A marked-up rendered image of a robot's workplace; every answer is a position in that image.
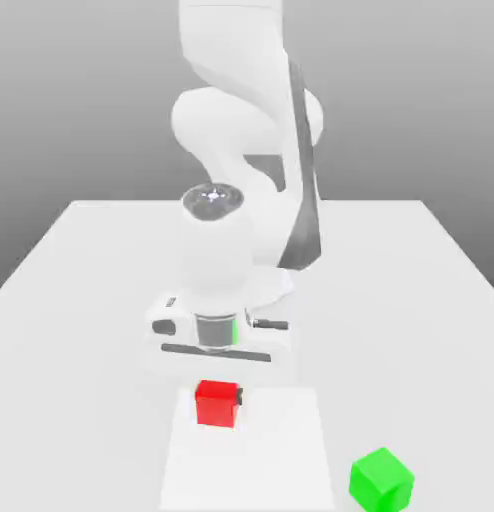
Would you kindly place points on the small green cube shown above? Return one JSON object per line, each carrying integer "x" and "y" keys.
{"x": 379, "y": 480}

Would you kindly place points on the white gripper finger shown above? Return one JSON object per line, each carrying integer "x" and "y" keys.
{"x": 239, "y": 394}

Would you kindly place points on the small red cube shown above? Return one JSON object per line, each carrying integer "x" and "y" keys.
{"x": 215, "y": 406}

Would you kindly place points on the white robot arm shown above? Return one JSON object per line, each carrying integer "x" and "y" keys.
{"x": 231, "y": 120}

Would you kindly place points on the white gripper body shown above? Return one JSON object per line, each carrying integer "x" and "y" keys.
{"x": 215, "y": 362}

